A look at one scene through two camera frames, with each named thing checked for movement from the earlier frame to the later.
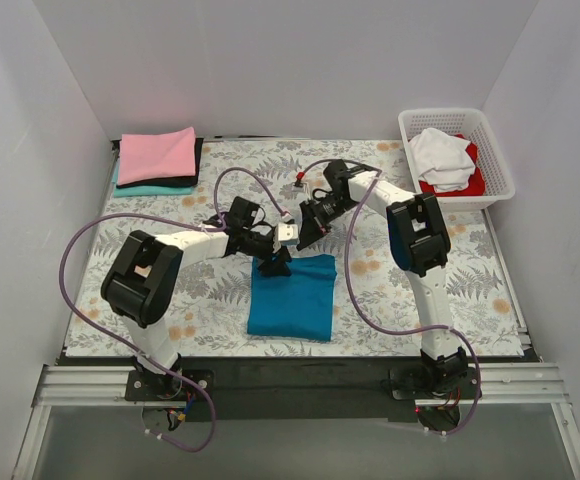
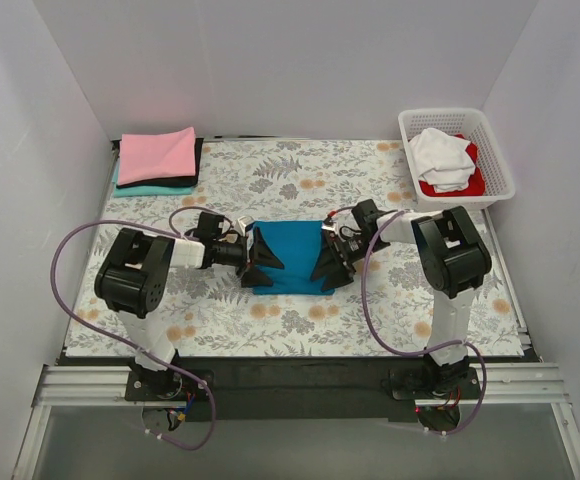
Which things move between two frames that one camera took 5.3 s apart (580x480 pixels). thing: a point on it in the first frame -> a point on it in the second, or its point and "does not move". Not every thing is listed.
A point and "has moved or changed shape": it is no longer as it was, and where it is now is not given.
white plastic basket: [454, 155] does not move
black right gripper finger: [311, 229] -> [329, 261]
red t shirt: [476, 184] does not move
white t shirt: [441, 159] does not move
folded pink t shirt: [146, 157] does not move
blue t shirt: [296, 306] has moved or changed shape
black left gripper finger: [282, 256] -> [261, 252]
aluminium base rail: [495, 384] does not move
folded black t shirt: [167, 181] does not move
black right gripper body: [313, 220] -> [340, 256]
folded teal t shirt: [150, 191] does not move
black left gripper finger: [274, 266] -> [255, 276]
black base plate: [316, 387] does not move
